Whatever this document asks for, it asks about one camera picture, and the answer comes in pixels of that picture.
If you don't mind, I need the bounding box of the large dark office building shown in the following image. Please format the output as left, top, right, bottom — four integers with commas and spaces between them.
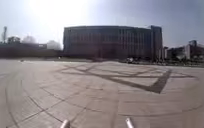
62, 24, 164, 62

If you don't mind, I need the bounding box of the grey paved plaza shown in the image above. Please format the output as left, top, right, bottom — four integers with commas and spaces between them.
0, 59, 204, 128

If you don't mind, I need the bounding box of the robot's own part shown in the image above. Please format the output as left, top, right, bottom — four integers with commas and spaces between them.
59, 119, 71, 128
124, 117, 135, 128

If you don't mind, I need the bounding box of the row of trees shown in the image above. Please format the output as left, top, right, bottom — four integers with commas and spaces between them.
6, 34, 63, 51

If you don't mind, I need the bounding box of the long low dark building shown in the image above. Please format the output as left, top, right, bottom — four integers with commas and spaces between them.
0, 42, 64, 60

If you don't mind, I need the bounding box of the group of low buildings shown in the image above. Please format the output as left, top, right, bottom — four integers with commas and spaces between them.
163, 39, 204, 62

